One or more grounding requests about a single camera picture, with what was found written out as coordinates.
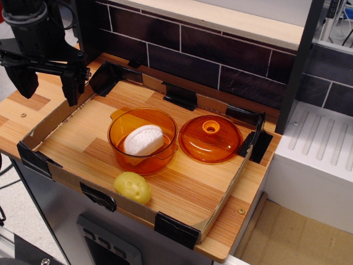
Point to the cardboard fence with black tape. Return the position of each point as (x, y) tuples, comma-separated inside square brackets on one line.
[(193, 203)]

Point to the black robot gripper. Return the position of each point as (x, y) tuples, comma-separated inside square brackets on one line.
[(39, 44)]

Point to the orange transparent pot lid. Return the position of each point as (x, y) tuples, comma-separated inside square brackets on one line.
[(210, 139)]

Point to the dark grey vertical post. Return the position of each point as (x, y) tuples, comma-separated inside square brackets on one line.
[(310, 36)]

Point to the orange transparent plastic pot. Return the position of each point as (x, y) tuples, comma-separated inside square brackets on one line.
[(125, 121)]

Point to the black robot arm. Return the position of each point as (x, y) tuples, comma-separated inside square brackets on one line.
[(39, 45)]

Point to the yellow toy potato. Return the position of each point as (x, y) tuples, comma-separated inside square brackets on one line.
[(133, 186)]

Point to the grey oven control panel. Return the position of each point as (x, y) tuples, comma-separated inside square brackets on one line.
[(104, 247)]

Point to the white toy sink drainboard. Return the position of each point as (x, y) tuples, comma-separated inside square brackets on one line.
[(311, 172)]

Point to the white and orange toy sushi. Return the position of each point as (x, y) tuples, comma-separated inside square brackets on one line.
[(144, 140)]

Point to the light wooden shelf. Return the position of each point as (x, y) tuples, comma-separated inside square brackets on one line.
[(245, 25)]

